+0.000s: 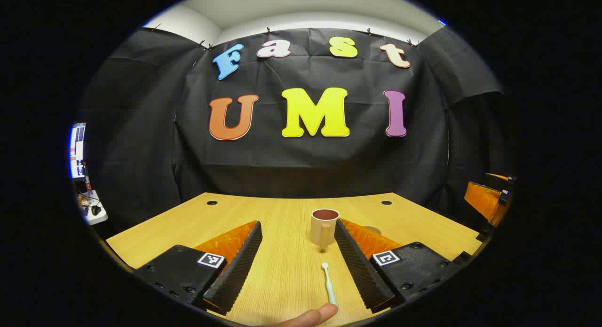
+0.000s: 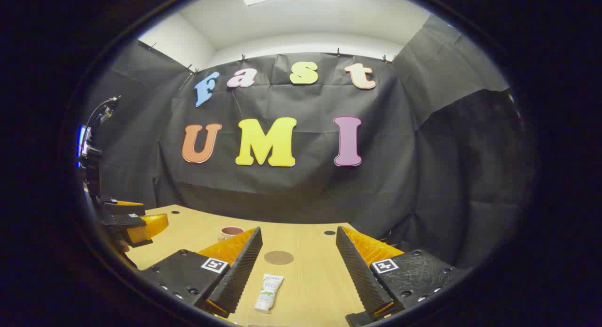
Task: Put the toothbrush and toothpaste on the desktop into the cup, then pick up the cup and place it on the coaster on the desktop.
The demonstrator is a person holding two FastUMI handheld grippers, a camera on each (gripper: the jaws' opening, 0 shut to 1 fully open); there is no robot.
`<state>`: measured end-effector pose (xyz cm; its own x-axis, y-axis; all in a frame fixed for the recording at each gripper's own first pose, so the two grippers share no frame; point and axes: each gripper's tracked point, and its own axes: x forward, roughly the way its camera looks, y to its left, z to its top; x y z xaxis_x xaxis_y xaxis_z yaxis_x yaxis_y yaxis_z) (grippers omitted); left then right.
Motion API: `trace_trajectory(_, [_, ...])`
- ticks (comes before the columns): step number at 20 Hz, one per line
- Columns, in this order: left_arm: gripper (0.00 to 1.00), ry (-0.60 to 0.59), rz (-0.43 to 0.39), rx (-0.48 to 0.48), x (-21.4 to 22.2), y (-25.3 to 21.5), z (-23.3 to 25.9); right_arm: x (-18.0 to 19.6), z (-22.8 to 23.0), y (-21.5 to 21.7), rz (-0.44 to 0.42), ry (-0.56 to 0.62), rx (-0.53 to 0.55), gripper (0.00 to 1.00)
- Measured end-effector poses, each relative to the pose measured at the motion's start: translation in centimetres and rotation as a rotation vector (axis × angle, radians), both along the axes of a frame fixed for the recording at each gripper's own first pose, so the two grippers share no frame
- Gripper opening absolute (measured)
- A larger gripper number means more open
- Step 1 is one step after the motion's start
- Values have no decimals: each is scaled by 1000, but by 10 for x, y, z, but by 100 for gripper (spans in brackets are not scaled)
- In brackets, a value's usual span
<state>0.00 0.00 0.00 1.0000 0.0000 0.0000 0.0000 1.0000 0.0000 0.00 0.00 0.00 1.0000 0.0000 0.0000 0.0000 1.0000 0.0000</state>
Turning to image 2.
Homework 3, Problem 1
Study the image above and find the white toothpaste tube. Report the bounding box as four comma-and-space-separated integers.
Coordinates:
254, 273, 285, 314

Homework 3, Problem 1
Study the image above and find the round brown coaster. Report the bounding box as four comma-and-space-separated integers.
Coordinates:
263, 250, 295, 265

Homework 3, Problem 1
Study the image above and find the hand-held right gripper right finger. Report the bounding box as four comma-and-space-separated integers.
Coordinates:
336, 226, 471, 327

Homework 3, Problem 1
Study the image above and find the wooden desktop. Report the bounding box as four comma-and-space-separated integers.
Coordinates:
123, 204, 410, 327

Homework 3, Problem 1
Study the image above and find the pink cup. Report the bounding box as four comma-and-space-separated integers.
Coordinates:
217, 226, 245, 242

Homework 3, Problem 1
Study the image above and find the black backdrop cloth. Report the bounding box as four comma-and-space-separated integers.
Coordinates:
82, 14, 527, 271

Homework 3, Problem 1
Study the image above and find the computer monitor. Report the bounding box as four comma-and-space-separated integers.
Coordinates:
77, 125, 91, 168

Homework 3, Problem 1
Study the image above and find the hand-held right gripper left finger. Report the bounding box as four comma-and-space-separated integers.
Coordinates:
139, 226, 263, 318

